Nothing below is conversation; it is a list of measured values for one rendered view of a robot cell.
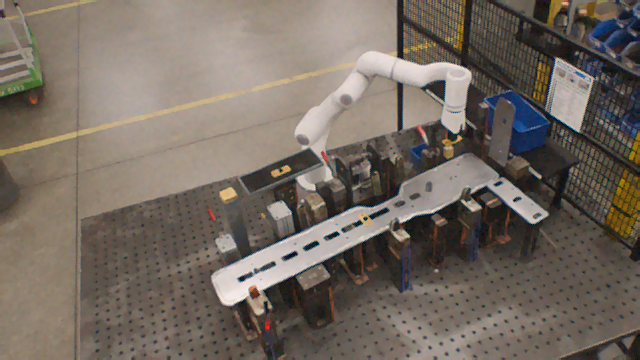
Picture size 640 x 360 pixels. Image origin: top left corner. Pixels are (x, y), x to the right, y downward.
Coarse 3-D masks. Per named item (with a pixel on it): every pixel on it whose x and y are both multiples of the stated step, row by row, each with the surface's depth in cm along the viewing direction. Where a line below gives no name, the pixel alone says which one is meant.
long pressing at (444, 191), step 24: (432, 168) 270; (456, 168) 269; (480, 168) 267; (408, 192) 260; (432, 192) 259; (456, 192) 257; (336, 216) 253; (384, 216) 251; (408, 216) 250; (288, 240) 245; (312, 240) 244; (336, 240) 243; (360, 240) 242; (240, 264) 238; (264, 264) 237; (288, 264) 236; (312, 264) 235; (216, 288) 231; (240, 288) 229; (264, 288) 229
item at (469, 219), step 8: (472, 200) 247; (464, 208) 247; (472, 208) 243; (480, 208) 244; (464, 216) 250; (472, 216) 244; (464, 224) 252; (472, 224) 248; (464, 232) 257; (472, 232) 254; (456, 240) 265; (464, 240) 260; (472, 240) 257; (456, 248) 268; (464, 248) 262; (472, 248) 260; (464, 256) 264; (472, 256) 265; (464, 264) 264
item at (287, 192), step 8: (288, 184) 257; (280, 192) 258; (288, 192) 260; (296, 192) 263; (280, 200) 261; (288, 200) 264; (296, 200) 266; (296, 216) 273; (296, 224) 276; (296, 232) 279
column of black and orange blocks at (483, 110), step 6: (480, 108) 271; (486, 108) 269; (480, 114) 273; (486, 114) 272; (480, 120) 275; (486, 120) 275; (480, 126) 277; (486, 126) 278; (480, 132) 279; (480, 138) 281; (474, 144) 287; (480, 144) 284; (474, 150) 290; (480, 150) 287; (480, 156) 290
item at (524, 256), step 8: (536, 216) 244; (528, 224) 246; (536, 224) 243; (528, 232) 249; (536, 232) 248; (528, 240) 251; (536, 240) 253; (528, 248) 254; (520, 256) 262; (528, 256) 258; (528, 264) 260; (536, 264) 260
